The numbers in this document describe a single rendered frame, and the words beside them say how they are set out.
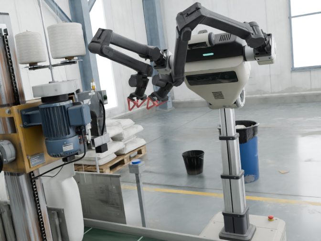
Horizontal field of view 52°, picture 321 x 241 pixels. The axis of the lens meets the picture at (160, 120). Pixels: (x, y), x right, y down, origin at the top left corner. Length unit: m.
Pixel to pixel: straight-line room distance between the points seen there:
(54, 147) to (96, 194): 1.00
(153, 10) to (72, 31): 8.99
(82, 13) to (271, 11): 4.85
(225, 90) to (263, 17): 7.74
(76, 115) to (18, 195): 0.50
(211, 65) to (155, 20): 8.70
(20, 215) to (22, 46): 0.84
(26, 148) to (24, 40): 0.55
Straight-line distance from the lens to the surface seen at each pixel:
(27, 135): 1.67
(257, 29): 1.69
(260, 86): 9.69
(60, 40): 1.64
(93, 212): 2.60
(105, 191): 2.44
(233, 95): 1.98
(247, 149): 3.83
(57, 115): 1.54
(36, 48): 1.84
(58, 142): 1.55
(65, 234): 2.03
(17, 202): 1.80
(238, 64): 1.82
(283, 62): 9.53
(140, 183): 2.19
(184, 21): 1.47
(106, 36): 1.62
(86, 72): 7.90
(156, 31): 10.50
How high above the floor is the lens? 1.44
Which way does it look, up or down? 10 degrees down
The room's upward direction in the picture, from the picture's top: 7 degrees counter-clockwise
